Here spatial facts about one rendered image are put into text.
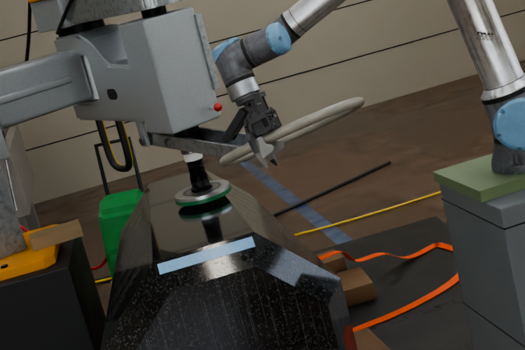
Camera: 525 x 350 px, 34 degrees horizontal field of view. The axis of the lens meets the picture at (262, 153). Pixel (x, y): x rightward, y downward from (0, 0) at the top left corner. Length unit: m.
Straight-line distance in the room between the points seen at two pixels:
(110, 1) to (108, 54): 0.32
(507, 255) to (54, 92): 1.96
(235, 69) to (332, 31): 5.97
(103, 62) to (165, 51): 0.43
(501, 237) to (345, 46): 6.08
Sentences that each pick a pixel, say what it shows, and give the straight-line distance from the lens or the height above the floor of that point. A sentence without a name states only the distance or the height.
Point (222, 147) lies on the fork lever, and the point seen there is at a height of 1.07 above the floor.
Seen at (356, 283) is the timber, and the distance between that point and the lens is 4.13.
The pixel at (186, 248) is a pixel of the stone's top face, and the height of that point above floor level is 0.83.
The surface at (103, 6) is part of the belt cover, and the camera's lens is 3.31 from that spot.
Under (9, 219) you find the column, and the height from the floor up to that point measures 0.91.
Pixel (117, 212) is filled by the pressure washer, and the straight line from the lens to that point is 4.85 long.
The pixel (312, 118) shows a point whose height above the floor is 1.19.
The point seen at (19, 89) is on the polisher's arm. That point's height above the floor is 1.39.
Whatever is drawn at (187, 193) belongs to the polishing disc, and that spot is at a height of 0.87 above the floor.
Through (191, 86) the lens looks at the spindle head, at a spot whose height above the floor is 1.27.
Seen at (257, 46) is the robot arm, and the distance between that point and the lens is 2.44.
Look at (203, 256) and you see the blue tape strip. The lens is 2.76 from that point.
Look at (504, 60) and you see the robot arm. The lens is 2.40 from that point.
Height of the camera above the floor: 1.67
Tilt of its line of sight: 13 degrees down
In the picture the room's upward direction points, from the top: 14 degrees counter-clockwise
